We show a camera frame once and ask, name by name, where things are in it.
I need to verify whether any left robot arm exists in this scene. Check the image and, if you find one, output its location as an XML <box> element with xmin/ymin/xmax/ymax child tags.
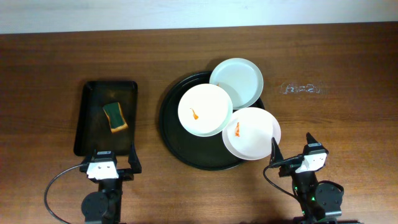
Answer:
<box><xmin>80</xmin><ymin>143</ymin><xmax>142</xmax><ymax>224</ymax></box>

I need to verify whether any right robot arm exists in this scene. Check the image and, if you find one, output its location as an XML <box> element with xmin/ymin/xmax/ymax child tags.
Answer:
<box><xmin>264</xmin><ymin>133</ymin><xmax>344</xmax><ymax>223</ymax></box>

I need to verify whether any pale green plate top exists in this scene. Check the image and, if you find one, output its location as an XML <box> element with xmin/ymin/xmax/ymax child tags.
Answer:
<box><xmin>209</xmin><ymin>58</ymin><xmax>264</xmax><ymax>110</ymax></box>

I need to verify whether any round black tray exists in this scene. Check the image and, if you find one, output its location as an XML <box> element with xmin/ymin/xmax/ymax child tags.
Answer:
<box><xmin>158</xmin><ymin>72</ymin><xmax>266</xmax><ymax>171</ymax></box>

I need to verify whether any rectangular black tray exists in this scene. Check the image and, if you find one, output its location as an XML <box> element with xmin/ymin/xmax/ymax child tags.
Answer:
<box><xmin>73</xmin><ymin>80</ymin><xmax>138</xmax><ymax>156</ymax></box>

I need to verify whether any green yellow sponge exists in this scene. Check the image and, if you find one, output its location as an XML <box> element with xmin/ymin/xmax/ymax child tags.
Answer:
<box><xmin>103</xmin><ymin>102</ymin><xmax>128</xmax><ymax>133</ymax></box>

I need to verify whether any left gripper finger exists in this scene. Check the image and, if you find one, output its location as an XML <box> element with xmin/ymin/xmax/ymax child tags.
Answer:
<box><xmin>128</xmin><ymin>142</ymin><xmax>141</xmax><ymax>170</ymax></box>
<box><xmin>81</xmin><ymin>151</ymin><xmax>95</xmax><ymax>165</ymax></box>

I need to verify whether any white pink plate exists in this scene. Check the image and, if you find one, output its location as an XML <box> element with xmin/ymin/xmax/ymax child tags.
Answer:
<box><xmin>221</xmin><ymin>107</ymin><xmax>282</xmax><ymax>161</ymax></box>

